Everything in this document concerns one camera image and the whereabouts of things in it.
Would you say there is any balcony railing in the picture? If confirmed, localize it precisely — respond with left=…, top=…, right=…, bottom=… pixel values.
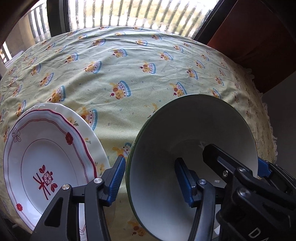
left=0, top=0, right=218, bottom=61

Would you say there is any white yellow flower plate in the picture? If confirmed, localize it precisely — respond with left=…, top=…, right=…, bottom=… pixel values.
left=23, top=103, right=111, bottom=179

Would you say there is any yellow printed tablecloth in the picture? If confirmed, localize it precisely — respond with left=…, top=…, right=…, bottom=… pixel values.
left=0, top=26, right=280, bottom=241

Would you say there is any cream floral bowl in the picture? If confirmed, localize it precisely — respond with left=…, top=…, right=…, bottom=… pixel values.
left=125, top=111, right=158, bottom=232
left=127, top=94, right=259, bottom=240

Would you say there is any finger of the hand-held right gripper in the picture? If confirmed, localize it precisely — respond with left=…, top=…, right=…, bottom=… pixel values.
left=202, top=144, right=259, bottom=193
left=257, top=156, right=296, bottom=195

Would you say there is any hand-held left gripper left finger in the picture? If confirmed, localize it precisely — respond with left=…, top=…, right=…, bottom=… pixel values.
left=30, top=156, right=126, bottom=241

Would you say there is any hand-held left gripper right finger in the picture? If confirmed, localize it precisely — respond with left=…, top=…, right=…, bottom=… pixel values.
left=174, top=158, right=216, bottom=241

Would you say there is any white red rim plate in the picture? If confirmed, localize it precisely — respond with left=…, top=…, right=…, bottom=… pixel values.
left=3, top=109, right=97, bottom=234

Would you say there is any red curtain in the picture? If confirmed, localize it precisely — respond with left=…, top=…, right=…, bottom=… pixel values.
left=207, top=0, right=296, bottom=93

